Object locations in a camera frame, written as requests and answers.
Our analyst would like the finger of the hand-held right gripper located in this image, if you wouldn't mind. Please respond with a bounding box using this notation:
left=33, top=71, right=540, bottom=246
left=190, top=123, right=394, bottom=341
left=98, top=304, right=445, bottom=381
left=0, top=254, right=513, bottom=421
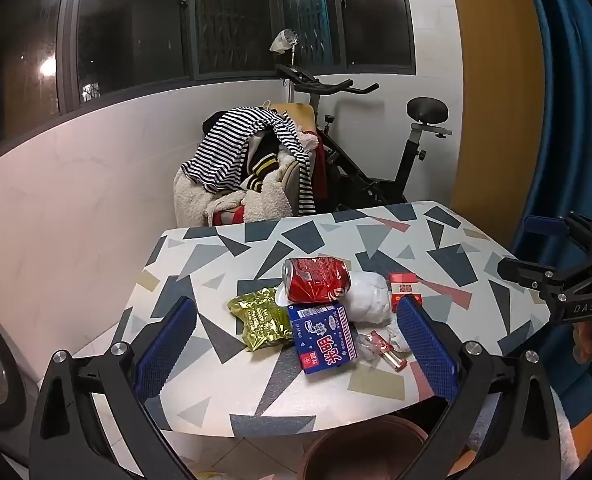
left=522, top=214, right=579, bottom=242
left=497, top=256, right=572, bottom=303

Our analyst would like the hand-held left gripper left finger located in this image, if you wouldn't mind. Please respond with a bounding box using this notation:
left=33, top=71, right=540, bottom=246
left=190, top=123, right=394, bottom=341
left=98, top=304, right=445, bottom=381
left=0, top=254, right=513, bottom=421
left=28, top=296, right=199, bottom=480

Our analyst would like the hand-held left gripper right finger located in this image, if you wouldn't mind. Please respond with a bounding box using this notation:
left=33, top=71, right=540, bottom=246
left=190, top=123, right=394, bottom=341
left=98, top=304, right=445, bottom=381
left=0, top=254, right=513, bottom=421
left=396, top=296, right=564, bottom=480

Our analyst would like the small red gold tube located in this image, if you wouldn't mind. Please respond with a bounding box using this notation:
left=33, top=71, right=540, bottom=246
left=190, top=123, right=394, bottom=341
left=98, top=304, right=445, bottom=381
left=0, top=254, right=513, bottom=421
left=379, top=347, right=409, bottom=373

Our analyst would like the clear red plastic wrapper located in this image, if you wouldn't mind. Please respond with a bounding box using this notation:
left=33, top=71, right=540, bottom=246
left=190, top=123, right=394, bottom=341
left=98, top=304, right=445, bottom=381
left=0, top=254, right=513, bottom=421
left=356, top=330, right=394, bottom=362

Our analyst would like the red white cigarette box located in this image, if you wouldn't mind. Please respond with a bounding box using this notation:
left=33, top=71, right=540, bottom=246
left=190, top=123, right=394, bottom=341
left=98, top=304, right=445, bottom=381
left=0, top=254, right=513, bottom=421
left=388, top=272, right=423, bottom=314

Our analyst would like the white tissue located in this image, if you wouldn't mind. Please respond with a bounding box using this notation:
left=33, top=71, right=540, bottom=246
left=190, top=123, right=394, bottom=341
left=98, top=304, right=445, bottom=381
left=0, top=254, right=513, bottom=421
left=348, top=271, right=394, bottom=324

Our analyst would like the gold foil wrapper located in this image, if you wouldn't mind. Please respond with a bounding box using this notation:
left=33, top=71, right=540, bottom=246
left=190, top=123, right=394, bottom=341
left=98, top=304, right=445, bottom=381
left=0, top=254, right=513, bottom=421
left=227, top=287, right=297, bottom=352

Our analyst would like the blue white carton box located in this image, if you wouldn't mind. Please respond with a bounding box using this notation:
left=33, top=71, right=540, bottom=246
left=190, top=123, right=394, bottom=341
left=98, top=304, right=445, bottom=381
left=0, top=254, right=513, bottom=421
left=287, top=302, right=361, bottom=376

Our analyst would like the brown round waste bin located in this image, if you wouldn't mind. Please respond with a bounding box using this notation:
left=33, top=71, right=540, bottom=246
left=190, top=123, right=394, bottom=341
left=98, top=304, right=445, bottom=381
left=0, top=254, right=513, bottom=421
left=301, top=415, right=429, bottom=480

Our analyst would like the crushed red cola can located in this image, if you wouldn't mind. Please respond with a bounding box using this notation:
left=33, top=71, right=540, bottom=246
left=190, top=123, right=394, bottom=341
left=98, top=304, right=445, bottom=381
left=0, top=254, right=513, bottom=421
left=282, top=257, right=353, bottom=305

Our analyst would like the person's right hand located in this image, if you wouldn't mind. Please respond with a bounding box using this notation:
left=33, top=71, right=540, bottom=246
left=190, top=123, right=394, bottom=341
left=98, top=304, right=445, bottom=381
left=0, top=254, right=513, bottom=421
left=573, top=317, right=592, bottom=367

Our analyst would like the yellow wooden panel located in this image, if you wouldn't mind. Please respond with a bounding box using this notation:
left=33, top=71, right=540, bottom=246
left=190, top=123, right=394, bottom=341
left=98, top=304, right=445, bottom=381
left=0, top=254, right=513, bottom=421
left=446, top=0, right=545, bottom=252

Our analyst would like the black exercise bike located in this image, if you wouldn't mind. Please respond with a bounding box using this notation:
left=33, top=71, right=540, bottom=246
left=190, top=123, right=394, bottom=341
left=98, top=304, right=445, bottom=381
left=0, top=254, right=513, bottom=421
left=275, top=64, right=453, bottom=212

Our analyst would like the white fleece garment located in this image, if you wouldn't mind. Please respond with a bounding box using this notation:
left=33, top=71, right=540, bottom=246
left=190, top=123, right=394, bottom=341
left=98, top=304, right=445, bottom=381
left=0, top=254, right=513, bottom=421
left=173, top=154, right=295, bottom=229

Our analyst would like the dark jacket with yellow stripes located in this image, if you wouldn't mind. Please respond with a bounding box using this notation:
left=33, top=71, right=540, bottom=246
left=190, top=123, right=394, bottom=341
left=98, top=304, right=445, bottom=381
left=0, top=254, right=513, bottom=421
left=241, top=130, right=287, bottom=194

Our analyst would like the red garment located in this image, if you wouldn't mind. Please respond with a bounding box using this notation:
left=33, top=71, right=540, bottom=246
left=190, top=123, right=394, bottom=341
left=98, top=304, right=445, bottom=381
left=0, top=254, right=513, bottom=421
left=301, top=130, right=327, bottom=202

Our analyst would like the tan wooden chair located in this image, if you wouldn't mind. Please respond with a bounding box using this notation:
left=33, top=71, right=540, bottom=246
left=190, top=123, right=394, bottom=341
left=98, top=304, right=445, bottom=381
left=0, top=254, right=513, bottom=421
left=268, top=102, right=323, bottom=218

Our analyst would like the white cloth on stick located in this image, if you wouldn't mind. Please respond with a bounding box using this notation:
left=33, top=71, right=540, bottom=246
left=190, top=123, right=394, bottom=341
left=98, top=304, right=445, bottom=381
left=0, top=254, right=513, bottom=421
left=268, top=29, right=299, bottom=67

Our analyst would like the dark framed window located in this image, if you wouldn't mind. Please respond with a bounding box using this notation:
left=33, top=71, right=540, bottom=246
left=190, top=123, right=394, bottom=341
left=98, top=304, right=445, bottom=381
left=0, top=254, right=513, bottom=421
left=0, top=0, right=417, bottom=162

